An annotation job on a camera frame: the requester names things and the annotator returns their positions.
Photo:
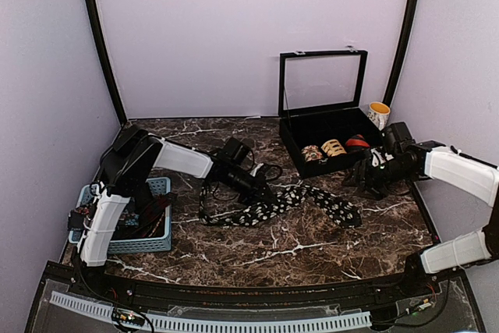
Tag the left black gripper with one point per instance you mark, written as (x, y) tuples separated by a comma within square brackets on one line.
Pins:
[(253, 196)]

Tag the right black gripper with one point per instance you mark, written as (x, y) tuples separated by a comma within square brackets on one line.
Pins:
[(362, 173)]

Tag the black white patterned tie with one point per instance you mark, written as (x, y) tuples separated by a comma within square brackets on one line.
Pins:
[(341, 211)]

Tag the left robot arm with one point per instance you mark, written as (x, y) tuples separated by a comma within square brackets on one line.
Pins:
[(126, 164)]

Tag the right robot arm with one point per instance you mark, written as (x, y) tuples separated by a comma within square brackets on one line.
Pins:
[(456, 178)]

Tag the red black rolled tie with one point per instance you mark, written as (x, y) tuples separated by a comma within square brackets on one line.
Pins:
[(357, 142)]

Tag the tan striped rolled tie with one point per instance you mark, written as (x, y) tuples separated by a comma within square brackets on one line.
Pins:
[(333, 148)]

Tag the brown floral rolled tie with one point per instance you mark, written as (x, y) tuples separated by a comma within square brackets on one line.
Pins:
[(311, 153)]

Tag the white yellow mug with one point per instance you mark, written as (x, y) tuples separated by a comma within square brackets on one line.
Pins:
[(378, 113)]

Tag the black glass-lid tie box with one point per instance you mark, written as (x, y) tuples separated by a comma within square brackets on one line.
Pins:
[(318, 100)]

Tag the light blue plastic basket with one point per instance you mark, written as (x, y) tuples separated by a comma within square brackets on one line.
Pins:
[(158, 186)]

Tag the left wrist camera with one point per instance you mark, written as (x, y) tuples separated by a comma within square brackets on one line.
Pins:
[(235, 151)]

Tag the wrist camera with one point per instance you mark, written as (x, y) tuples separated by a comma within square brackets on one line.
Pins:
[(396, 138), (235, 151)]

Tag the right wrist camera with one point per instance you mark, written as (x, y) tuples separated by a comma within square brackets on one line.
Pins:
[(396, 138)]

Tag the black front rail base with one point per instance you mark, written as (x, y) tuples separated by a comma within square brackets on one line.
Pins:
[(156, 295)]

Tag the white slotted cable duct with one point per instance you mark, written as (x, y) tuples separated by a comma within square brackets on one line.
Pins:
[(192, 319)]

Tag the right black frame post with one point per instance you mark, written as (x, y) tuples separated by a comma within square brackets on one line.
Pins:
[(402, 46)]

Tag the black frame post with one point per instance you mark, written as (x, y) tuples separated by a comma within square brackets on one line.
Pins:
[(104, 60), (402, 46)]

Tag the left black frame post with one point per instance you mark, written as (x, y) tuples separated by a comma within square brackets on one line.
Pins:
[(104, 60)]

